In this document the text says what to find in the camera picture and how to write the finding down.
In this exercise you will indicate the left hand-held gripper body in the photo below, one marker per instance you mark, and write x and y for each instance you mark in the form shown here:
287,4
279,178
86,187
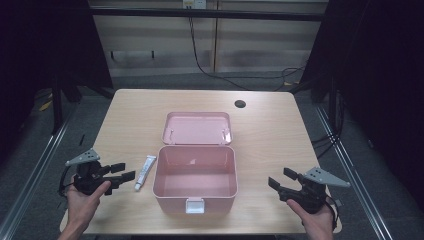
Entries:
87,181

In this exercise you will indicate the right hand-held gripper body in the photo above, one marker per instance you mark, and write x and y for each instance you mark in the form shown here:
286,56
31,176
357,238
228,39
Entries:
311,196

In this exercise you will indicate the white ointment tube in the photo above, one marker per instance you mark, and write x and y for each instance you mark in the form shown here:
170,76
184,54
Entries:
144,173

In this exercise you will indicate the pink plastic storage box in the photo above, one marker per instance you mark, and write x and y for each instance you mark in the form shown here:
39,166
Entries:
195,176

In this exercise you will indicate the person's left hand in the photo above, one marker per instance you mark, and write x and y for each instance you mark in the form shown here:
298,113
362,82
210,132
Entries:
81,205

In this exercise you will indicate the person's right hand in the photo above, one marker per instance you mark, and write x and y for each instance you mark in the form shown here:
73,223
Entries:
316,223

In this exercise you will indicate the black metal stand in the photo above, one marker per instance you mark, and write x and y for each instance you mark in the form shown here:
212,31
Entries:
57,106

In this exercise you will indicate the black curtain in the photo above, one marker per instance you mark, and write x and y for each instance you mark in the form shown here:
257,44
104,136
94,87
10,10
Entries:
383,83
40,50

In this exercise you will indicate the black horizontal bar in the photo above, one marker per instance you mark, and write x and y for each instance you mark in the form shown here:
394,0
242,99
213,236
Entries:
206,14

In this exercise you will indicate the metal floor rail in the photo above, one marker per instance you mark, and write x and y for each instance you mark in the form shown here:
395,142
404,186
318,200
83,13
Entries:
30,170
353,173

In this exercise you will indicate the white wall socket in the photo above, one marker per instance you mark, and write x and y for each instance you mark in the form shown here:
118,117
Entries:
194,3

